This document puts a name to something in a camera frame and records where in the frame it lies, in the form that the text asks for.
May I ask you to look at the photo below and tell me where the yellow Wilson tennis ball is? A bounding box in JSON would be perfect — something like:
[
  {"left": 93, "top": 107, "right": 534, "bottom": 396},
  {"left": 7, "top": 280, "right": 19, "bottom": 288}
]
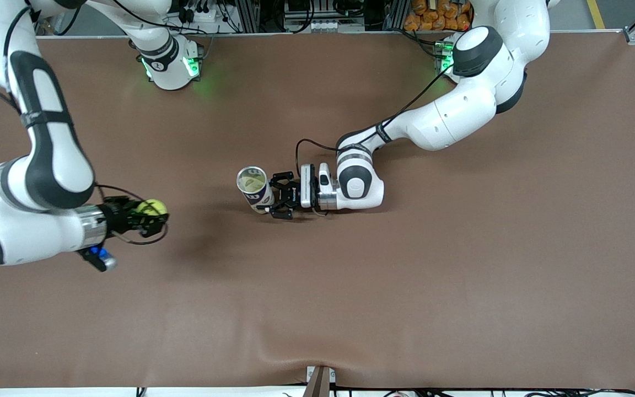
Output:
[{"left": 137, "top": 198, "right": 168, "bottom": 218}]

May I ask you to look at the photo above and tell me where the clear Wilson tennis ball can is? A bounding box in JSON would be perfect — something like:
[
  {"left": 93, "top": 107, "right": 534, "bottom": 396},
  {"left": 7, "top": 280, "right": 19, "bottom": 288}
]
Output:
[{"left": 235, "top": 166, "right": 276, "bottom": 215}]

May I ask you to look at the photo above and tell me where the brown table mat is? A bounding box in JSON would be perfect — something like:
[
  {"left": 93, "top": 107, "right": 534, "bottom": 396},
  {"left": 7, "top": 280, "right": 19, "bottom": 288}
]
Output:
[{"left": 0, "top": 30, "right": 635, "bottom": 390}]

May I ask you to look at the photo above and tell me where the white power strip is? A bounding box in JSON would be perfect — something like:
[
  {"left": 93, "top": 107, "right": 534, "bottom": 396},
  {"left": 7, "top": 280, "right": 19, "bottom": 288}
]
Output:
[{"left": 177, "top": 0, "right": 224, "bottom": 24}]

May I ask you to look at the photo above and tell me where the orange packaged bread pile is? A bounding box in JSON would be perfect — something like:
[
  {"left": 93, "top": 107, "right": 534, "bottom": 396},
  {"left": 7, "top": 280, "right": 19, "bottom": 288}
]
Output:
[{"left": 404, "top": 0, "right": 475, "bottom": 32}]

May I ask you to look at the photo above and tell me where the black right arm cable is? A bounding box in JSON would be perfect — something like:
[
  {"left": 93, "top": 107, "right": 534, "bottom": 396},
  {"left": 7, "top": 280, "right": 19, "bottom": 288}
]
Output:
[{"left": 94, "top": 184, "right": 169, "bottom": 246}]

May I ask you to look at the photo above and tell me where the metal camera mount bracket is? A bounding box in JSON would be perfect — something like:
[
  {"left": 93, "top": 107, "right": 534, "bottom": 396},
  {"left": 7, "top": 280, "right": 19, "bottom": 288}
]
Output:
[{"left": 305, "top": 365, "right": 337, "bottom": 397}]

